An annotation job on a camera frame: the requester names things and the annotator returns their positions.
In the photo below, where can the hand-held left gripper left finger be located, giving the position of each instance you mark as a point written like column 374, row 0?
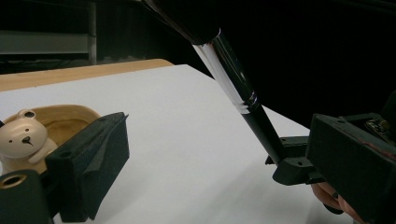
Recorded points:
column 77, row 174

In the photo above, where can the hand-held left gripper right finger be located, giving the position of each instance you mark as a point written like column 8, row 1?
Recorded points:
column 348, row 168

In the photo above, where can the beige bear pot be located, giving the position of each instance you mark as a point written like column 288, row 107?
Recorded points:
column 18, row 143

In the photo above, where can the large black silver makeup brush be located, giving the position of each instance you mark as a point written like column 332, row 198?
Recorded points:
column 230, row 74

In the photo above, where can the black curtain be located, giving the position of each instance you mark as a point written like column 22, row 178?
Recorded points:
column 311, row 62

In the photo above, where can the wooden table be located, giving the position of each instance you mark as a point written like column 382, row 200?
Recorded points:
column 62, row 76

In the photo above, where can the white board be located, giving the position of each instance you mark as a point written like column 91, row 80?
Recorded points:
column 186, row 140

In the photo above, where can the white frame desk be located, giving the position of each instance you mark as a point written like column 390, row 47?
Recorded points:
column 46, row 42

